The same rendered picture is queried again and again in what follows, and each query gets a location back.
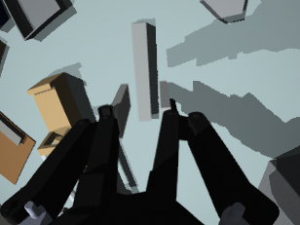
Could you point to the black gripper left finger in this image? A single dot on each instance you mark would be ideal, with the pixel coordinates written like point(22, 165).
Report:
point(43, 197)

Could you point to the grey square stick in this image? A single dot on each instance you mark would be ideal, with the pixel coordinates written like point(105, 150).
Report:
point(63, 210)
point(141, 70)

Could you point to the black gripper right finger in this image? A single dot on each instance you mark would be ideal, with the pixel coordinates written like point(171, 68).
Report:
point(235, 199)

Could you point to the tan flat board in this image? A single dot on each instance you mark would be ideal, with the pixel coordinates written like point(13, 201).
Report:
point(1, 49)

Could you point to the brown clipboard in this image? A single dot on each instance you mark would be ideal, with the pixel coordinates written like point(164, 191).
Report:
point(13, 151)

